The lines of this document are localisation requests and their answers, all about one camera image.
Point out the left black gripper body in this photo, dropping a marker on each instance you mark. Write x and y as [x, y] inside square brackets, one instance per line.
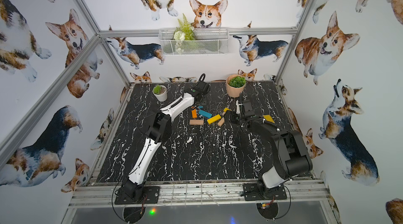
[195, 98]

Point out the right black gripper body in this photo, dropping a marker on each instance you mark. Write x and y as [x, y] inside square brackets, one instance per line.
[242, 118]

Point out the orange block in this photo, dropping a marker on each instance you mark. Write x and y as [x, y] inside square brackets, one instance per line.
[194, 113]

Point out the natural wood block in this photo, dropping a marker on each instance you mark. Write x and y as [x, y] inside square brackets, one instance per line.
[221, 122]
[196, 122]

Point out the long teal block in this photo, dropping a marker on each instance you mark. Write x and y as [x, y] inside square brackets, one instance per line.
[205, 114]

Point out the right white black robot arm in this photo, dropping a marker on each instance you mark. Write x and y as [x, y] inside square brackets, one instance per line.
[290, 157]

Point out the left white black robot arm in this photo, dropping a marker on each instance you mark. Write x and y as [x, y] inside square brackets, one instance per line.
[159, 130]

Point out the yellow toy shovel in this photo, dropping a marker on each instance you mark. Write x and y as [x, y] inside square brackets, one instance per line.
[268, 118]

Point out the terracotta plant pot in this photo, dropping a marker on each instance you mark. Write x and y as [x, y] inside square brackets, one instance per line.
[235, 85]

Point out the small white plant pot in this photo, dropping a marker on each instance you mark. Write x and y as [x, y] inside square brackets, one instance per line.
[160, 92]

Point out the green fern with white flower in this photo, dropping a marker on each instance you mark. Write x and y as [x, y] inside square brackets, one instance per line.
[184, 36]

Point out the white wire wall basket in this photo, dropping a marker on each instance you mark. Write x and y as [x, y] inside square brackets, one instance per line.
[201, 42]

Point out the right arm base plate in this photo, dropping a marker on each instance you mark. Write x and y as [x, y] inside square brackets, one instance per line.
[258, 192]

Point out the aluminium front rail frame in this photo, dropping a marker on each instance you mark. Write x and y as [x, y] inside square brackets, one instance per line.
[199, 193]

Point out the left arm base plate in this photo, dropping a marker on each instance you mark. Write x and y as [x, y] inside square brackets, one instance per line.
[147, 195]

